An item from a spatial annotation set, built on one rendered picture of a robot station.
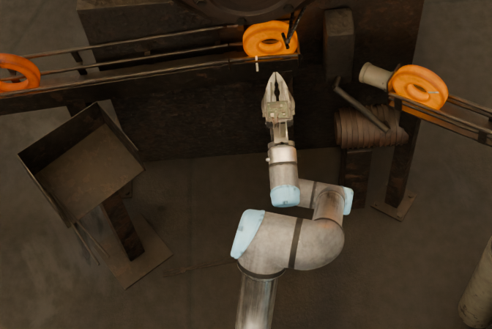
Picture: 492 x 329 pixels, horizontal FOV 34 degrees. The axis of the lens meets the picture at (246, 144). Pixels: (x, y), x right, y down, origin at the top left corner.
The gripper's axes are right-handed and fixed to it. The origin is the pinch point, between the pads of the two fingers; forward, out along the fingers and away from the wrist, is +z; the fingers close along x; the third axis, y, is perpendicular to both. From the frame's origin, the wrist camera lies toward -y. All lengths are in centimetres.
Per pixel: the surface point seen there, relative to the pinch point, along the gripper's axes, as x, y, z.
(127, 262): 55, -64, -42
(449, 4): -73, -96, 53
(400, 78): -33.7, -0.6, -2.9
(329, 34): -15.5, 1.9, 10.6
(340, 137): -18.0, -22.7, -13.0
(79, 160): 57, -10, -16
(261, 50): 3.3, -6.8, 10.2
